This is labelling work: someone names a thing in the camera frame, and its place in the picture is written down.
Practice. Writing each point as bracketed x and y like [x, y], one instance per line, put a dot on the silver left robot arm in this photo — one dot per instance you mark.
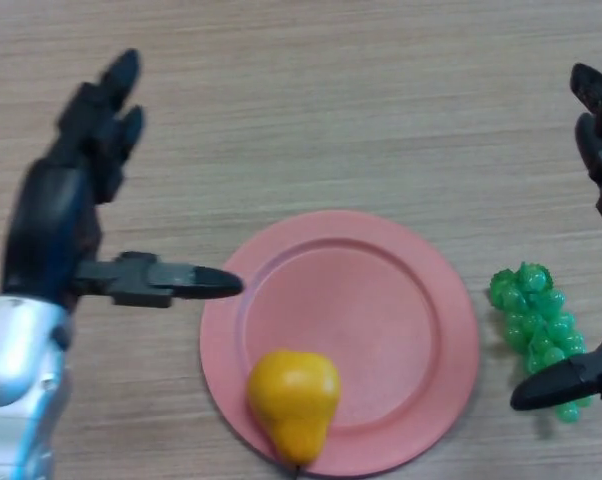
[16, 385]

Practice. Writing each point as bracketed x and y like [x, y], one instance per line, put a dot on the yellow pear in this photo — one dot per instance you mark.
[293, 395]

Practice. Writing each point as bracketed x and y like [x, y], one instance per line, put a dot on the green grape bunch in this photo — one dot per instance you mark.
[536, 320]

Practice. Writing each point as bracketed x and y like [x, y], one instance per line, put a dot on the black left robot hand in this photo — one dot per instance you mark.
[51, 215]

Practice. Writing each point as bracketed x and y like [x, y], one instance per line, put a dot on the pink round plate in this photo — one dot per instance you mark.
[341, 310]

